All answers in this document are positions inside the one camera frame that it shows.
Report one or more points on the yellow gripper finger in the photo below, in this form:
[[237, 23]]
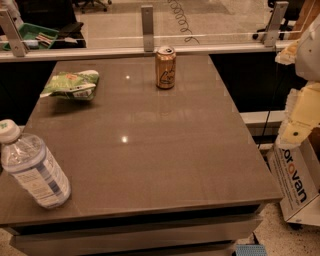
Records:
[[302, 115], [288, 55]]

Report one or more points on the clear plastic water bottle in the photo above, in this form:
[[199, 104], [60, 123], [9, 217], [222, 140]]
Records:
[[29, 161]]

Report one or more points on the green jalapeno chip bag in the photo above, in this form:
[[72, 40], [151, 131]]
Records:
[[72, 85]]

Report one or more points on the white cardboard box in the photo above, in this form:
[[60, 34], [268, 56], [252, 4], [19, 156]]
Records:
[[297, 172]]

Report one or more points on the gold soda can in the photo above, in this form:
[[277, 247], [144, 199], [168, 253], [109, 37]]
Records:
[[165, 67]]

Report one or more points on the blue perforated step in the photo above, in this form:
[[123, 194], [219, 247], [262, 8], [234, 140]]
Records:
[[250, 250]]

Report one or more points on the black office chair base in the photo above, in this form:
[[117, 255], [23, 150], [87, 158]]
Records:
[[103, 3]]

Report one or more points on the grey drawer cabinet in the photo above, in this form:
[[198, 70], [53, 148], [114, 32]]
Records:
[[196, 237]]

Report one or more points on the green plastic tray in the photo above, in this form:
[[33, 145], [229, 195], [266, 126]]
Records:
[[37, 37]]

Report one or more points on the right metal bracket post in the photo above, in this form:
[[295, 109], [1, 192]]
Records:
[[273, 28]]

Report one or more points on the metal bracket post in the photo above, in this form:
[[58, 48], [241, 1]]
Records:
[[273, 28], [147, 27], [15, 41]]

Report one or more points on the middle metal bracket post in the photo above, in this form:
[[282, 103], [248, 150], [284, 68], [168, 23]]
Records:
[[147, 27]]

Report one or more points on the left metal bracket post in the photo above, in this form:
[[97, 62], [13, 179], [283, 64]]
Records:
[[15, 41]]

